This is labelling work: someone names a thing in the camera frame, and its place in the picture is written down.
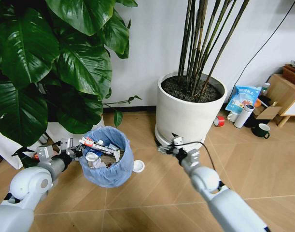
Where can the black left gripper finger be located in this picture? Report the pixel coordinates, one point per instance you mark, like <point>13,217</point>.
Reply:
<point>77,158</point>
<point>77,148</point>

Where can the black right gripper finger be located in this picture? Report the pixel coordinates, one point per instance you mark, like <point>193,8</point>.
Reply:
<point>164,149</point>
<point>173,135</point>

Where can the trash bin with blue bag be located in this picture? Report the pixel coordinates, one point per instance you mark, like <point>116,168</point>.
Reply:
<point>108,174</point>

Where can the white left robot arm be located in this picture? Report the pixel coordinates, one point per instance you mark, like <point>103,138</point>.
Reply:
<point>29,186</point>

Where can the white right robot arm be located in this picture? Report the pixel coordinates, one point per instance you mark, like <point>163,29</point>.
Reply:
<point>217,193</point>

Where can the white pot saucer base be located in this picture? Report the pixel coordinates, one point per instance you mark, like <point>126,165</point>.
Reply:
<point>161,140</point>

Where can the white paper cup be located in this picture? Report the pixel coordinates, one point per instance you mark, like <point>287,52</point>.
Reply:
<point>91,157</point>

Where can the white printed carton box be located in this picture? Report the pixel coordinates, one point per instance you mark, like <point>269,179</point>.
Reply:
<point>99,146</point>

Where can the white round bamboo pot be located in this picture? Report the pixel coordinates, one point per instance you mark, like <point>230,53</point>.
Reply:
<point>186,113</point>

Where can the white round lid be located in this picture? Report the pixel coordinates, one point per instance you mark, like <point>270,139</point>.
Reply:
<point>138,166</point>

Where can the red tape roll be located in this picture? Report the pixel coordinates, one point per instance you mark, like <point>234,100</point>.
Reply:
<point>219,121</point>

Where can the small white mug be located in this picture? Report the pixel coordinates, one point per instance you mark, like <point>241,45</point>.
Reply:
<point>232,117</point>

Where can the white leafy plant pot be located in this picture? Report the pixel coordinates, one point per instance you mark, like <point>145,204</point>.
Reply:
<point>7,147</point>

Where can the white thermos bottle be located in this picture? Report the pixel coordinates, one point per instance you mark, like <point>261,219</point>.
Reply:
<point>243,116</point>

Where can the blue printed snack bag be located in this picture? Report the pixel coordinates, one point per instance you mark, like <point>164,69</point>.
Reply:
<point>242,97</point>

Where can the dark green mug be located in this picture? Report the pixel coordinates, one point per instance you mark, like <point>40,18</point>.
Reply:
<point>261,130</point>

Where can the orange round object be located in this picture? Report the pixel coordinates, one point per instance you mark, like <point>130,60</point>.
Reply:
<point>257,102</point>

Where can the large green leafy plant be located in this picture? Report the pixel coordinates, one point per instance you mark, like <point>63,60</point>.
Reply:
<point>53,60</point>

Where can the green bamboo stems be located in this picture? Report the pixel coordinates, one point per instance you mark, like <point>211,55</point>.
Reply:
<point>200,48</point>

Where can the brown cardboard box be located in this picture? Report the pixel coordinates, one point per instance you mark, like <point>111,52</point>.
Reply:
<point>268,112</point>

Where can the clear bottle with green label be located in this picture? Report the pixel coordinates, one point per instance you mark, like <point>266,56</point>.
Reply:
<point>265,89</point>

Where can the light wooden cabinet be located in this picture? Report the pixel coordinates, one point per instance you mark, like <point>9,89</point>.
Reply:
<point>286,96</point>

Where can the dark brown wooden box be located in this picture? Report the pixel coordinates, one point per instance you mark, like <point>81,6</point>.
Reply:
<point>293,75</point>

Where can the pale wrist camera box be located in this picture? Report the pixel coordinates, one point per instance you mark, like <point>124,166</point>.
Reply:
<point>66,143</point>
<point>178,140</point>

